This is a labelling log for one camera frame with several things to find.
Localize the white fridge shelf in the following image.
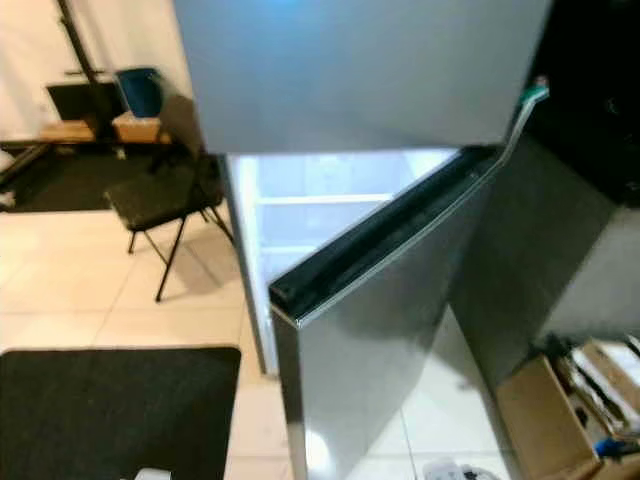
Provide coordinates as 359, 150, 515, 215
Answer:
253, 192, 396, 208

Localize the low wooden bench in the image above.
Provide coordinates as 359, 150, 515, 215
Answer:
43, 115, 169, 144

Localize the black metal stand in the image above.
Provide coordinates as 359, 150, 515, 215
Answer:
55, 0, 106, 81

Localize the blue bucket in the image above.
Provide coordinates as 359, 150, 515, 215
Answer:
115, 66, 164, 118

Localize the black folding chair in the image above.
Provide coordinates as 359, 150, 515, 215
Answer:
105, 95, 236, 303

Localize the black floor mat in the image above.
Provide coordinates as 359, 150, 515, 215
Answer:
0, 143, 226, 214
0, 346, 243, 480

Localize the silver fridge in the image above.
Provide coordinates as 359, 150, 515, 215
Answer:
172, 0, 556, 376

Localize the green fridge door tab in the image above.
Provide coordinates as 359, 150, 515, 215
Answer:
518, 80, 551, 109

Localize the large cardboard box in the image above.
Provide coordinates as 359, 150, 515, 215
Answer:
495, 352, 616, 480

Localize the black flat board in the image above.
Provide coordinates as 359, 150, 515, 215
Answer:
46, 80, 121, 123

